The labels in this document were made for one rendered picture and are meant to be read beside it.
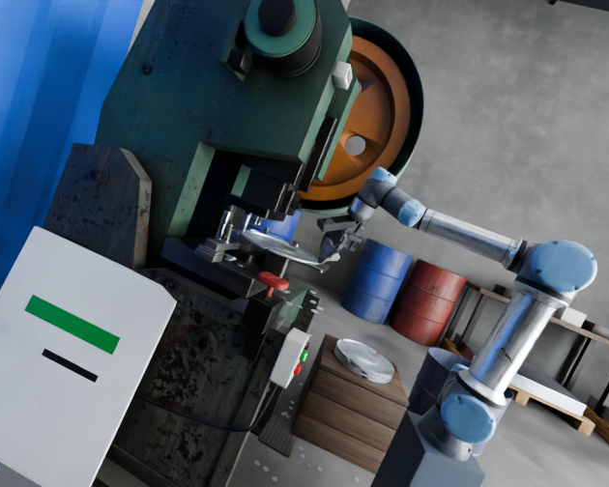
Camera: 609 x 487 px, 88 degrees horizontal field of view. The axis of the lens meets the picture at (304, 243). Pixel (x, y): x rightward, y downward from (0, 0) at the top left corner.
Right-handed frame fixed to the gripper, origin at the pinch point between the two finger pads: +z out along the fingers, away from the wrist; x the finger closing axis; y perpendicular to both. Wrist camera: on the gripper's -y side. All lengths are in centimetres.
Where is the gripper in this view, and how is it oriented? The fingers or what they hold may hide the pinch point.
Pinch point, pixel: (319, 259)
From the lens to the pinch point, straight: 105.3
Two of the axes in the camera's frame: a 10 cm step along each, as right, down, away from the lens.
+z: -5.2, 7.8, 3.6
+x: -3.6, -5.8, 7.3
